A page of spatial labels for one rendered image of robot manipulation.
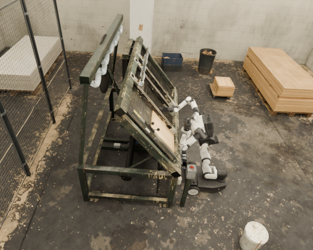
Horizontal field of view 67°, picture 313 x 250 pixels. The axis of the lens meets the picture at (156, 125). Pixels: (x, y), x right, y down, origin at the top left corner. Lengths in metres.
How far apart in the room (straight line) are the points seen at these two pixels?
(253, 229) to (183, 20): 6.26
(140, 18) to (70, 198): 4.53
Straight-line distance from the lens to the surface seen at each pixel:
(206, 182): 4.13
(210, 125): 3.28
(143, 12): 6.49
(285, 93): 6.24
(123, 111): 2.56
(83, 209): 3.97
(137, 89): 3.26
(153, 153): 2.96
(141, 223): 3.78
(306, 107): 6.77
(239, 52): 8.88
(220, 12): 8.22
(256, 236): 3.66
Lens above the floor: 3.35
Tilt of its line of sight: 40 degrees down
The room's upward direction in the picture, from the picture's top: 5 degrees clockwise
